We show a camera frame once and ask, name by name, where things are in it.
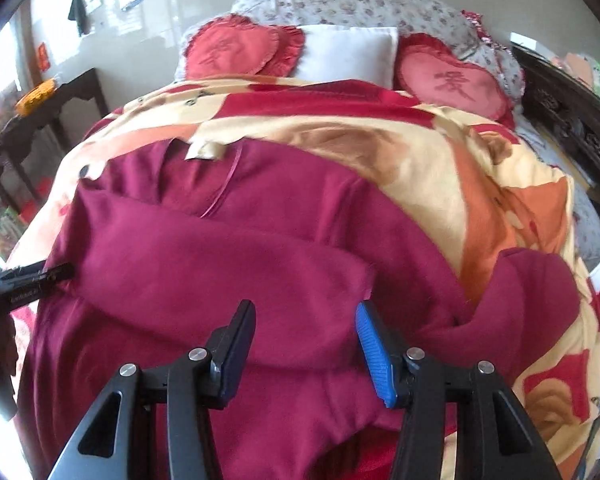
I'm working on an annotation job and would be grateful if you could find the person's left hand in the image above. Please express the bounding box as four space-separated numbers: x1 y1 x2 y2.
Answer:
0 311 19 377

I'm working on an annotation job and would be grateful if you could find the dark wooden table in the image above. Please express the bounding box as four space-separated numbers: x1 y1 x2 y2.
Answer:
0 67 112 202

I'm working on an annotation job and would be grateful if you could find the floral quilt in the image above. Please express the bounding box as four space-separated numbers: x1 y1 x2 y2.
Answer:
177 0 527 107

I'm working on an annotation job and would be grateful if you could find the red heart pillow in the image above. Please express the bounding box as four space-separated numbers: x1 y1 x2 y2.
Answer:
184 12 282 82
260 24 307 79
392 32 517 129

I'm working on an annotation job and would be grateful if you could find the maroon fleece garment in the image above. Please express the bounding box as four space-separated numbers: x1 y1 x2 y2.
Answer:
17 137 582 480

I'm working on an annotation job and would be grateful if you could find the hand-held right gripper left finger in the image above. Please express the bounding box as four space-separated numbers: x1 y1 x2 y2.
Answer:
47 300 257 480

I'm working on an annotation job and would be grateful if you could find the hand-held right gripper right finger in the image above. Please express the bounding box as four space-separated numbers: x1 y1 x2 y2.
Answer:
355 302 564 480

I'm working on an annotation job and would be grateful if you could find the printed orange red blanket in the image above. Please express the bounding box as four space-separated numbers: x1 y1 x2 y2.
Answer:
5 75 600 480

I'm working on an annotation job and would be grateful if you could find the dark hanging cloth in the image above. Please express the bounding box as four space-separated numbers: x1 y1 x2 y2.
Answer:
67 0 89 37

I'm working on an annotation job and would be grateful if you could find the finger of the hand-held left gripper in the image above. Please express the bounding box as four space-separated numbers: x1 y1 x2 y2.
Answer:
0 264 76 292
0 259 49 278

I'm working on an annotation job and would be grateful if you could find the white pillow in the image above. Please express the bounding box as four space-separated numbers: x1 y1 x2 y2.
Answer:
292 24 400 89

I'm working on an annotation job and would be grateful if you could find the yellow plastic basket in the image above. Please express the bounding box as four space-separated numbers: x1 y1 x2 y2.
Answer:
15 77 59 114

